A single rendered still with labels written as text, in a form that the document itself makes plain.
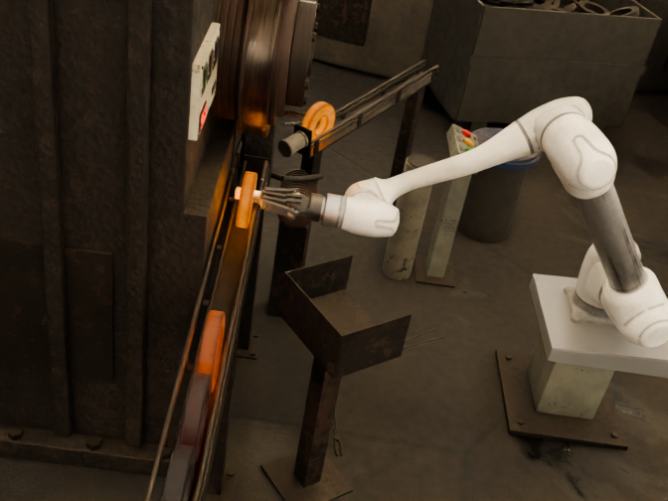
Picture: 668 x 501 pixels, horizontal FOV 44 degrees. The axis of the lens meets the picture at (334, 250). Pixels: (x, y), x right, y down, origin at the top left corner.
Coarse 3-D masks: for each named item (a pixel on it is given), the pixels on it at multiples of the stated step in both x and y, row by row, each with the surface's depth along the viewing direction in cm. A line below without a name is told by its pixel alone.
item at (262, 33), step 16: (256, 0) 198; (272, 0) 199; (256, 16) 198; (272, 16) 198; (256, 32) 198; (272, 32) 197; (256, 48) 198; (272, 48) 197; (256, 64) 199; (256, 80) 201; (256, 96) 204; (256, 112) 208; (256, 128) 216
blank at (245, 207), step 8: (248, 176) 219; (256, 176) 222; (248, 184) 217; (248, 192) 216; (240, 200) 216; (248, 200) 216; (240, 208) 216; (248, 208) 216; (240, 216) 217; (248, 216) 217; (240, 224) 220; (248, 224) 220
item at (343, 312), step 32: (352, 256) 216; (288, 288) 206; (320, 288) 217; (288, 320) 210; (320, 320) 196; (352, 320) 213; (320, 352) 199; (352, 352) 195; (384, 352) 202; (320, 384) 218; (320, 416) 225; (320, 448) 234; (288, 480) 242; (320, 480) 244
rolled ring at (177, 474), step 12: (180, 444) 158; (180, 456) 153; (192, 456) 157; (180, 468) 151; (192, 468) 162; (168, 480) 149; (180, 480) 150; (192, 480) 165; (168, 492) 149; (180, 492) 149
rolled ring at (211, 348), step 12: (216, 312) 183; (216, 324) 179; (204, 336) 177; (216, 336) 177; (204, 348) 176; (216, 348) 176; (204, 360) 176; (216, 360) 190; (204, 372) 176; (216, 372) 188
